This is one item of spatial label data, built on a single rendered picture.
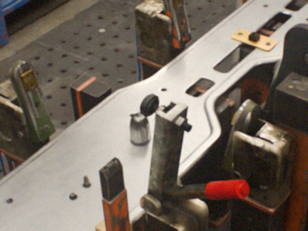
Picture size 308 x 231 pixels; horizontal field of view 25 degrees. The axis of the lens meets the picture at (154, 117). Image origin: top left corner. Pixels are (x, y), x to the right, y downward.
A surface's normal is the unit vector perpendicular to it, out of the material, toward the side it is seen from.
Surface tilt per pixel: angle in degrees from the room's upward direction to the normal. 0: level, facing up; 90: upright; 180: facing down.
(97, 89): 0
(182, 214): 0
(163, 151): 90
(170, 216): 0
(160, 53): 90
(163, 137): 90
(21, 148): 90
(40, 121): 78
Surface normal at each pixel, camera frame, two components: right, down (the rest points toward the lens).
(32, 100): 0.77, 0.18
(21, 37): -0.04, -0.77
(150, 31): -0.61, 0.52
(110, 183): 0.79, 0.36
